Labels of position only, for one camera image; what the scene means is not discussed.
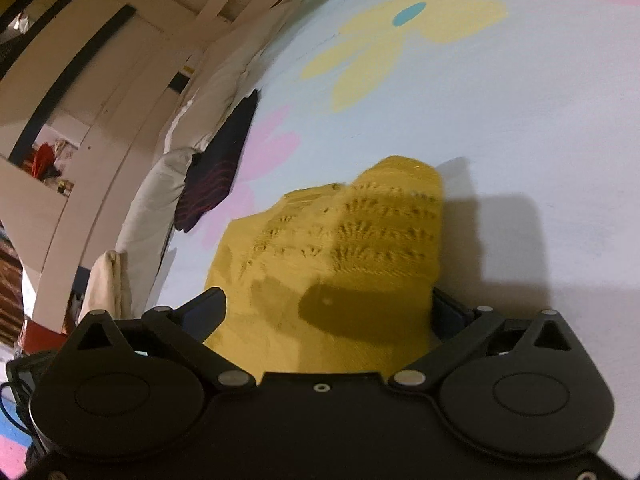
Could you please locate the mustard yellow knit sweater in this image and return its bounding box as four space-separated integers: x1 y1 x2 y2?
206 156 444 376

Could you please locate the beige cushion beside bed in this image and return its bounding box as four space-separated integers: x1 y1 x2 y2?
78 250 131 322

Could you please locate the folded dark striped garment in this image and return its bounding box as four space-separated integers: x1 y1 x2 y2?
174 89 259 233

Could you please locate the red item on shelf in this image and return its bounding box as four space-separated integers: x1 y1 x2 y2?
32 143 56 180

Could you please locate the flowered light blue bed sheet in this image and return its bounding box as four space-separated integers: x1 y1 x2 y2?
150 0 639 478

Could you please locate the white pillow at bedside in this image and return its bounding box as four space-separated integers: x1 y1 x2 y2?
106 0 302 318

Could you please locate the beige wardrobe cabinet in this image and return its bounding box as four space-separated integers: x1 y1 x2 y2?
1 0 229 332

